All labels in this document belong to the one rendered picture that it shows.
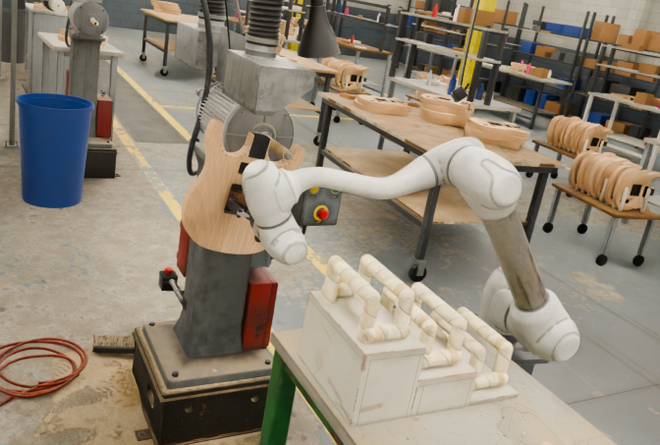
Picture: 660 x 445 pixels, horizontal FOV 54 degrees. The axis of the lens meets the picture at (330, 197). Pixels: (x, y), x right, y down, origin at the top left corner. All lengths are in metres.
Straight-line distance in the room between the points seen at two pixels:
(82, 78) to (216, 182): 3.63
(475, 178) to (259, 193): 0.57
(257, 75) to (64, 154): 3.06
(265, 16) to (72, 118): 2.90
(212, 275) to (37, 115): 2.49
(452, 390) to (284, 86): 0.96
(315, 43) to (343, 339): 0.99
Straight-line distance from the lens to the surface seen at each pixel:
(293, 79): 1.92
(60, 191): 4.92
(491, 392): 1.63
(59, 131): 4.76
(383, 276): 1.41
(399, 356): 1.36
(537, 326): 2.11
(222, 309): 2.65
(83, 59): 5.56
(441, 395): 1.50
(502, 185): 1.74
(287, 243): 1.72
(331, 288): 1.46
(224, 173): 2.04
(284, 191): 1.69
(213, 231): 2.10
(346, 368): 1.39
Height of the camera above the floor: 1.76
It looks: 17 degrees down
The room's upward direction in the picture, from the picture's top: 10 degrees clockwise
